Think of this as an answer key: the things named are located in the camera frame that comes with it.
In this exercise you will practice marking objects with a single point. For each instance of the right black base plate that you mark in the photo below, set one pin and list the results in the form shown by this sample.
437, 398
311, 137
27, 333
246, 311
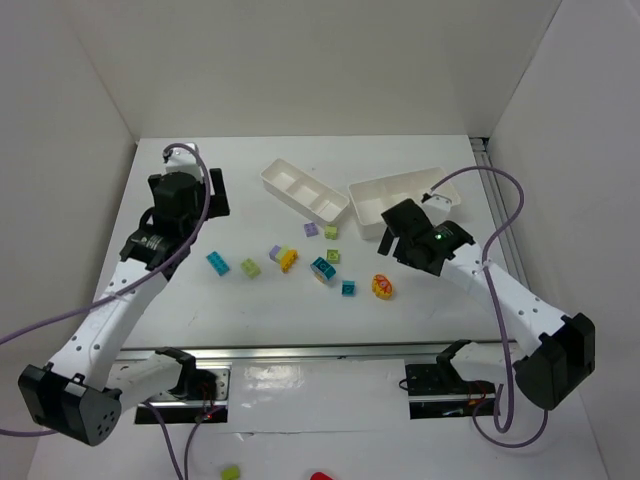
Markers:
432, 396

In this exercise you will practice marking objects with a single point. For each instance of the green brick on floor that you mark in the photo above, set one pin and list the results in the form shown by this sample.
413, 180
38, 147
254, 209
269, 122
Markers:
230, 473

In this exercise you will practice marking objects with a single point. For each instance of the long teal lego brick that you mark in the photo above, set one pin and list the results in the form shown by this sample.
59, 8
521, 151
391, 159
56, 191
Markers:
218, 263

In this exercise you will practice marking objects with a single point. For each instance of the purple brick of stack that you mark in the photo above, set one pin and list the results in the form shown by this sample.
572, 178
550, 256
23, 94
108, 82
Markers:
274, 252

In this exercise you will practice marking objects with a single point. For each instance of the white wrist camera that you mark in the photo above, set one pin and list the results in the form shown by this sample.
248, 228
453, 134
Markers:
436, 207
181, 160

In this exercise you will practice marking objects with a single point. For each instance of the aluminium front rail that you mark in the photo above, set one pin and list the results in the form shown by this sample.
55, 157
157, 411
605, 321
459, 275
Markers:
314, 352

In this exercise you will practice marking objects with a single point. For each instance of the red object at edge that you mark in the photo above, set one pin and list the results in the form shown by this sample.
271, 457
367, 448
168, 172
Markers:
320, 476

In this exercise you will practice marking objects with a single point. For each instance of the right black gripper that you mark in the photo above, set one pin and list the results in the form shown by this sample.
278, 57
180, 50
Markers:
397, 232

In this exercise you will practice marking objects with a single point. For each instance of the yellow curved lego brick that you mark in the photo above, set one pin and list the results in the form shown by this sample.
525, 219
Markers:
288, 259

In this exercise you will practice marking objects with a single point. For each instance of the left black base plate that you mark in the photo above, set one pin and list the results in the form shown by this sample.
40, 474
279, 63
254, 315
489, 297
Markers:
207, 403

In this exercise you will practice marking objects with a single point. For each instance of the right white compartment tray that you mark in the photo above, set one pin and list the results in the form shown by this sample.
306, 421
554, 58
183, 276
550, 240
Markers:
372, 197

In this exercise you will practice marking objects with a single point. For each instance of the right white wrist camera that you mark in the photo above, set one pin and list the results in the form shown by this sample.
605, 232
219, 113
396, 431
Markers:
436, 207

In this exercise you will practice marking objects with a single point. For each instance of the aluminium side rail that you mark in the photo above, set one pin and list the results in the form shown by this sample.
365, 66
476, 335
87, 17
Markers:
493, 186

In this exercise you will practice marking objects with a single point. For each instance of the long light green brick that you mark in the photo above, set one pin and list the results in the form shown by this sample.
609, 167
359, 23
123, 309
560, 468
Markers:
250, 268

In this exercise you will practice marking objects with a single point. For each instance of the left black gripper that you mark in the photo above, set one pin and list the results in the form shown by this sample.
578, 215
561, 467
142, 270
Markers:
218, 192

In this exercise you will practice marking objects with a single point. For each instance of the green curved brick of stack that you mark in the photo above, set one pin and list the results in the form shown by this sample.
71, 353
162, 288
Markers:
282, 252

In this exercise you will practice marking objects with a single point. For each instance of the teal arch lego piece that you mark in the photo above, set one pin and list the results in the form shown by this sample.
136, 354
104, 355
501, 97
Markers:
323, 270

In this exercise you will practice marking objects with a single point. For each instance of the white compartment tray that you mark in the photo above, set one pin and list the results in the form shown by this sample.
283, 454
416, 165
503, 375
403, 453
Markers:
372, 197
302, 192

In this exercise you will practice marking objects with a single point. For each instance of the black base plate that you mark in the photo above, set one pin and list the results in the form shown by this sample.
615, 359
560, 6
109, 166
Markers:
432, 396
207, 403

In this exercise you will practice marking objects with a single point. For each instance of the light green lego brick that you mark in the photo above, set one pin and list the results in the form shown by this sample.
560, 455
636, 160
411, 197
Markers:
331, 232

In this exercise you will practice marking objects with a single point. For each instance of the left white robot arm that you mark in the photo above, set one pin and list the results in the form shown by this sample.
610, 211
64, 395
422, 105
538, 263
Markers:
79, 393

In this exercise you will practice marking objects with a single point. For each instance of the yellow orange printed brick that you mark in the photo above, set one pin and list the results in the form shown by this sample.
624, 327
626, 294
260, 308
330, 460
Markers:
382, 287

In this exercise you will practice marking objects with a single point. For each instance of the small teal lego brick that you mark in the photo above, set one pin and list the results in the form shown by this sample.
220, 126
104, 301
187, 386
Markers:
348, 288

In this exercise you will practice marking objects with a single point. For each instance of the purple square lego brick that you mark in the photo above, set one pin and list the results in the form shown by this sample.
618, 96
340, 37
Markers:
310, 229

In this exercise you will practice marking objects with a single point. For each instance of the left white compartment tray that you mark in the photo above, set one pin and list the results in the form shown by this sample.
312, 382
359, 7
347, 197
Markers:
302, 192

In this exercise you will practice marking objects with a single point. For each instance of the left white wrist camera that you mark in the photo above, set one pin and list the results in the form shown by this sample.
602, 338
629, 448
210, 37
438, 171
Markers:
181, 160

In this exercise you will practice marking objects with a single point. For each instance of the green single stud brick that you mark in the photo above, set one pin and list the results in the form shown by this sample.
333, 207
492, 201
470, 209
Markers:
333, 256

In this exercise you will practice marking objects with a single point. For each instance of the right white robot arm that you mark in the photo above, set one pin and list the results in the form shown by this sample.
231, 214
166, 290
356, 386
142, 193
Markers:
555, 352

